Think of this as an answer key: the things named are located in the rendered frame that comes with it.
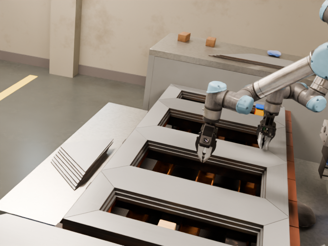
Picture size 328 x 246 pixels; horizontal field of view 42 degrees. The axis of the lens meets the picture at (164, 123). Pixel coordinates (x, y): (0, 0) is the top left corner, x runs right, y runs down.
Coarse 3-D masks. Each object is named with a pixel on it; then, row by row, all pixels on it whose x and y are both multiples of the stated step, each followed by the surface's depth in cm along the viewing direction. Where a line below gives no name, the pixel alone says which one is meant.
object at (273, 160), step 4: (268, 152) 204; (268, 156) 200; (272, 156) 201; (276, 156) 202; (268, 160) 197; (272, 160) 197; (276, 160) 198; (280, 160) 198; (268, 164) 193; (272, 164) 193; (276, 164) 194
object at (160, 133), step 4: (156, 128) 213; (160, 128) 213; (164, 128) 214; (168, 128) 214; (152, 132) 208; (156, 132) 208; (160, 132) 209; (164, 132) 210; (168, 132) 210; (152, 136) 204; (156, 136) 204; (160, 136) 205; (164, 136) 206; (152, 140) 200; (156, 140) 201; (160, 140) 201; (164, 140) 202
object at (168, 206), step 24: (192, 96) 269; (192, 120) 238; (144, 144) 196; (240, 168) 192; (264, 168) 191; (120, 192) 160; (264, 192) 173; (192, 216) 155; (216, 216) 154; (120, 240) 137
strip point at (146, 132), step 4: (136, 128) 210; (140, 128) 210; (144, 128) 211; (148, 128) 211; (152, 128) 212; (140, 132) 206; (144, 132) 207; (148, 132) 207; (144, 136) 203; (148, 136) 203
